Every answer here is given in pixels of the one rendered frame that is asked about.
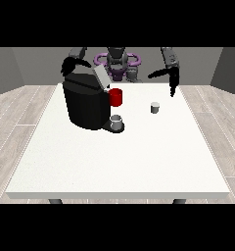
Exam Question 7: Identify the pale grey machine lid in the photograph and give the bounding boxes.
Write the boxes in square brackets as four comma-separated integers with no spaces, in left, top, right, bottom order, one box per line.
[92,64,112,89]

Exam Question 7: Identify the grey robot trunk purple rings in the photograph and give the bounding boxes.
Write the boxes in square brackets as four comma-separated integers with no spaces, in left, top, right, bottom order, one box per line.
[93,47,144,83]

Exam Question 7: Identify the black coffee machine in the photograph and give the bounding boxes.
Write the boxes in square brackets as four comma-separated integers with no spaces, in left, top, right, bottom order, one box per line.
[62,72,125,134]

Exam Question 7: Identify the small grey coffee pod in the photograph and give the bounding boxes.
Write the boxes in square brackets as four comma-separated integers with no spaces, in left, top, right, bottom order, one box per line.
[150,101,161,114]

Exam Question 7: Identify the red pod holder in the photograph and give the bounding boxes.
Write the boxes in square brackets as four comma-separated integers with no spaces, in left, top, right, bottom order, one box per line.
[109,87,123,108]

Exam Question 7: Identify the small grey cup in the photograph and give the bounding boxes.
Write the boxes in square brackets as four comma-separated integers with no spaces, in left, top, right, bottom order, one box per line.
[110,114,123,130]

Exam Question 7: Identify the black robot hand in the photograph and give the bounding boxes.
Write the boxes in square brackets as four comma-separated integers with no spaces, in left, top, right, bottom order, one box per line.
[60,56,92,77]
[147,67,181,98]

